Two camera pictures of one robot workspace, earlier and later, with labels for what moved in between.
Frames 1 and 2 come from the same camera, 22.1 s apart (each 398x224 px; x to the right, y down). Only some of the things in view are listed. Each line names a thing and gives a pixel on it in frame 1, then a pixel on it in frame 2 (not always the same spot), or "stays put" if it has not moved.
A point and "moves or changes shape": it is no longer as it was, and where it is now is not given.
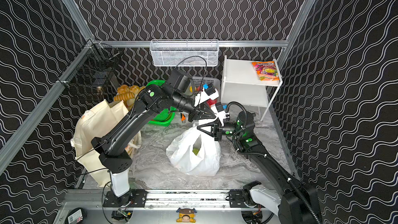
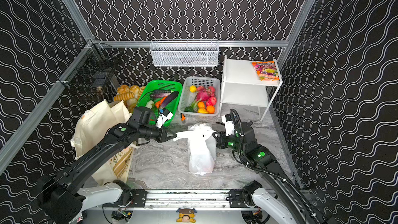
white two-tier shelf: x=241 y=85 stays put
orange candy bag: x=266 y=70 stays put
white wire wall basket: x=169 y=53 stays put
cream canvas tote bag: x=96 y=120 stays put
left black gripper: x=197 y=112 to x=161 y=134
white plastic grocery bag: x=195 y=152 moves or changes shape
